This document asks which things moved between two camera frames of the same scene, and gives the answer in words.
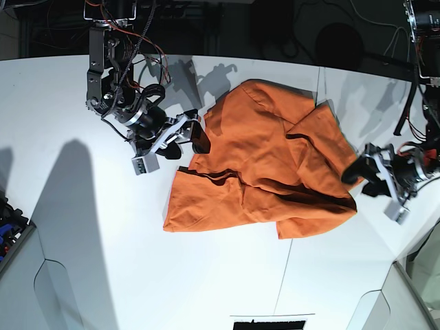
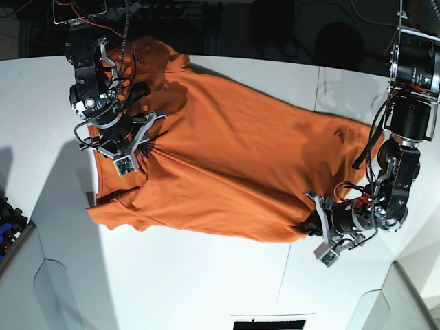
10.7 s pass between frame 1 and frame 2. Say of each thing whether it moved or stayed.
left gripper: moved
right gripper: moved
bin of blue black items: stayed
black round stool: stayed
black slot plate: stayed
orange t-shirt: moved
